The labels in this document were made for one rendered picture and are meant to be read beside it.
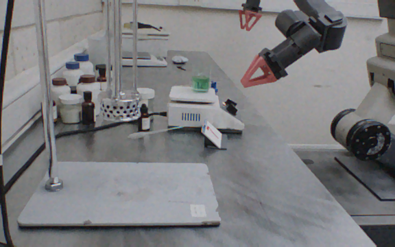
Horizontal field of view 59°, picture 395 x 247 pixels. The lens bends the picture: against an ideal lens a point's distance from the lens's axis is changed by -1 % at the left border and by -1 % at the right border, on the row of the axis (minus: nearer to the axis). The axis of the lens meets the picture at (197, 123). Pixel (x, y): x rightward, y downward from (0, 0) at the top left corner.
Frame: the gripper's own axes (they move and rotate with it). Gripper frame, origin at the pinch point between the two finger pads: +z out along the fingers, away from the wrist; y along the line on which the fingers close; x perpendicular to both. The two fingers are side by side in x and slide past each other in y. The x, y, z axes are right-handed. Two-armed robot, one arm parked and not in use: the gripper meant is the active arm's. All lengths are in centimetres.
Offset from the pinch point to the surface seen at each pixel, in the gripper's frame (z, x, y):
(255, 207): 10.0, 9.9, 34.0
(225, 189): 13.5, 6.9, 28.4
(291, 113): -13, 81, -161
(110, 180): 28.7, -7.1, 29.1
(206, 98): 10.1, -2.1, -0.9
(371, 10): -94, 51, -160
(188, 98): 13.7, -5.0, -0.4
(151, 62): 32, -13, -87
